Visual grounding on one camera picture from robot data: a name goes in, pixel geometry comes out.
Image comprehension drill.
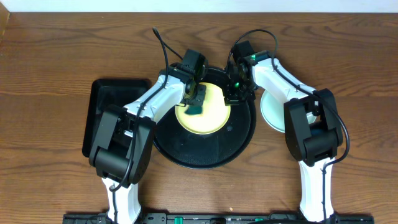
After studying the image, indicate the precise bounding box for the green yellow sponge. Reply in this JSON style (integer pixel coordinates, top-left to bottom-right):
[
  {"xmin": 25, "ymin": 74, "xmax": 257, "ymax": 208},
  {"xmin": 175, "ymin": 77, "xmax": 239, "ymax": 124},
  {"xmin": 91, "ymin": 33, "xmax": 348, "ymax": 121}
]
[{"xmin": 184, "ymin": 105, "xmax": 203, "ymax": 116}]

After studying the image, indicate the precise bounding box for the yellow plate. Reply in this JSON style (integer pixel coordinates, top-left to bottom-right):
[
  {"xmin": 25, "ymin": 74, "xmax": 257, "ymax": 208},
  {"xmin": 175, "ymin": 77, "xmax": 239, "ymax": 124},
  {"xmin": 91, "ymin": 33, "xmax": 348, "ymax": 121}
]
[{"xmin": 175, "ymin": 82, "xmax": 231, "ymax": 134}]

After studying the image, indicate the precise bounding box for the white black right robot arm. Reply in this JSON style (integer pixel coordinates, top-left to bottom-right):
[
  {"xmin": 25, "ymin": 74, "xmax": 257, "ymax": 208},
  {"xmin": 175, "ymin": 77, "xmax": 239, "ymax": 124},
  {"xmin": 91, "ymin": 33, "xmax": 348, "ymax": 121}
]
[{"xmin": 226, "ymin": 49, "xmax": 346, "ymax": 223}]

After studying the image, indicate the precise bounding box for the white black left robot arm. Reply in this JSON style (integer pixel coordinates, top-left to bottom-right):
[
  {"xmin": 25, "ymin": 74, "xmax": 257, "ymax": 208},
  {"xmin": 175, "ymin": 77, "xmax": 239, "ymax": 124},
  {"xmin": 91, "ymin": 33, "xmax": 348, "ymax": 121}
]
[{"xmin": 88, "ymin": 64, "xmax": 208, "ymax": 223}]

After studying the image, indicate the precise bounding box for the round black tray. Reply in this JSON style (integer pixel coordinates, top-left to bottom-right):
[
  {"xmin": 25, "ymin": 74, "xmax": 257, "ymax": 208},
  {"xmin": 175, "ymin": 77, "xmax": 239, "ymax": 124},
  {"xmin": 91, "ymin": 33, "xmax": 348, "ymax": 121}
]
[{"xmin": 152, "ymin": 66, "xmax": 257, "ymax": 170}]

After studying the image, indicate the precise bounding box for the rectangular black tray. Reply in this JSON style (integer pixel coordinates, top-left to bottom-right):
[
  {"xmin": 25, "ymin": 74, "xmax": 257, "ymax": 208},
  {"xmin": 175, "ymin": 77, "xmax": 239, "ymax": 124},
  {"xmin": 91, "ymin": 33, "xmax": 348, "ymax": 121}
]
[{"xmin": 82, "ymin": 78, "xmax": 151, "ymax": 157}]

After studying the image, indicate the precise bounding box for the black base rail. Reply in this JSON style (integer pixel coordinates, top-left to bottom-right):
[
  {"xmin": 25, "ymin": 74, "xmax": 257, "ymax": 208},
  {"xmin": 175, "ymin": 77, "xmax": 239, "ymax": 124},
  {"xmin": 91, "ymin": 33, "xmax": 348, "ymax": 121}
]
[{"xmin": 62, "ymin": 213, "xmax": 374, "ymax": 224}]

